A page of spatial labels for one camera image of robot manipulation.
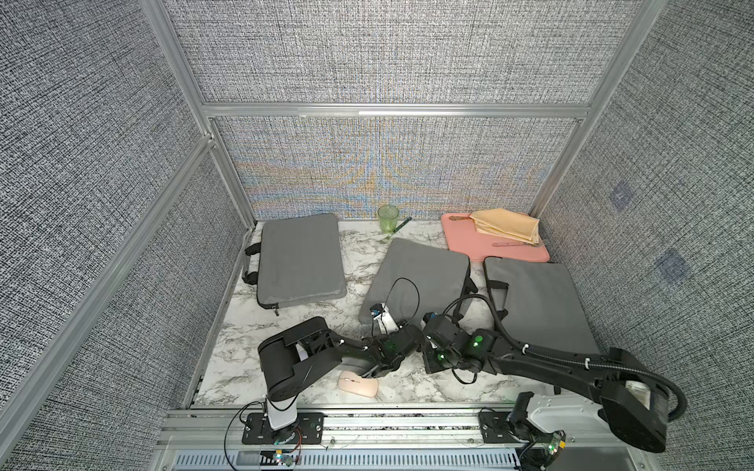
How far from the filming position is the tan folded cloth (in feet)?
3.80

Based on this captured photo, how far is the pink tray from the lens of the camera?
109 cm

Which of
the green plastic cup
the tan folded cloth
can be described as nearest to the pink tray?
the tan folded cloth

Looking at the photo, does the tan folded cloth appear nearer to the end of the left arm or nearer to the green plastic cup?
the green plastic cup

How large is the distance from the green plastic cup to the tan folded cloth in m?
0.33

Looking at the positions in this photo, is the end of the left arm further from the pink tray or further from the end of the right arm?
the pink tray

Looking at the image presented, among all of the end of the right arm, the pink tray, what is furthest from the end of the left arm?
the pink tray

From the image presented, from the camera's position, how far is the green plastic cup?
1124 millimetres

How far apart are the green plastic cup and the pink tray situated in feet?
0.71
